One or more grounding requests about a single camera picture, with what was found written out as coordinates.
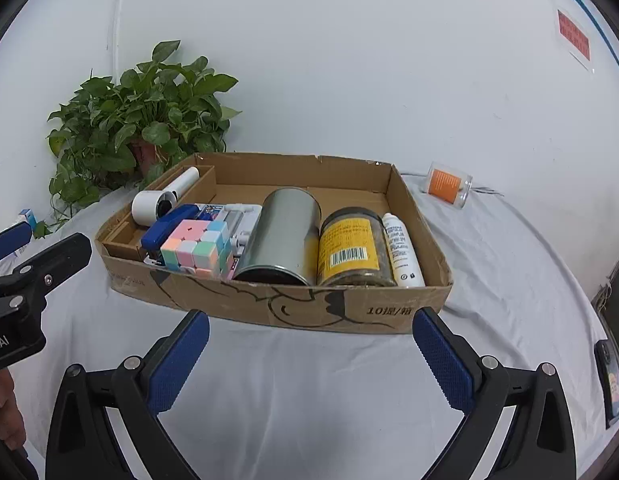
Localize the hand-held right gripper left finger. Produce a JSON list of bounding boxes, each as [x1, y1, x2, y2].
[[45, 309, 211, 480]]

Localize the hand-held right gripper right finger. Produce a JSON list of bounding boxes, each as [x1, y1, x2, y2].
[[412, 306, 577, 480]]

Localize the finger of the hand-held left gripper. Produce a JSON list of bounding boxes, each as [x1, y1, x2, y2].
[[0, 232, 92, 311], [0, 221, 32, 267]]

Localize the blue stapler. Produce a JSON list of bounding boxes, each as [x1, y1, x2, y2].
[[140, 204, 199, 252]]

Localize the pastel puzzle cube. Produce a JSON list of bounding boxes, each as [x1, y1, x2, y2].
[[160, 218, 231, 279]]

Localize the white spray bottle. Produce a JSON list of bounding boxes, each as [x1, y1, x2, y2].
[[381, 212, 426, 288]]

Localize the cardboard box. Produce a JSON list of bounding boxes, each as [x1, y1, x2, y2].
[[94, 151, 454, 336]]

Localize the person's left hand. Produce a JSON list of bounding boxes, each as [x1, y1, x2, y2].
[[0, 367, 27, 453]]

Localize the small white blue box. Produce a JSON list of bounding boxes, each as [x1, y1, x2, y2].
[[14, 208, 40, 256]]

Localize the white cylindrical device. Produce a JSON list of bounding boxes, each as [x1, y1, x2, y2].
[[132, 166, 200, 227]]

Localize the white tablecloth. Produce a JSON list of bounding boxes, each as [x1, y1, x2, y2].
[[0, 160, 610, 480]]

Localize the yellow label jar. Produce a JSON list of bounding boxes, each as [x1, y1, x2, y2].
[[317, 206, 397, 288]]

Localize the silver tin can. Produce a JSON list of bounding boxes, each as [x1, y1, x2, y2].
[[232, 187, 323, 287]]

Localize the black smartphone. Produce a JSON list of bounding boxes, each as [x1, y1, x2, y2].
[[593, 339, 619, 430]]

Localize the potted green plant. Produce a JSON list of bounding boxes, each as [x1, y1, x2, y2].
[[46, 40, 242, 238]]

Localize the orange label clear jar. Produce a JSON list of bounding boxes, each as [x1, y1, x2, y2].
[[426, 161, 474, 209]]

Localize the red wall sign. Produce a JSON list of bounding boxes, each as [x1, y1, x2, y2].
[[556, 8, 593, 71]]

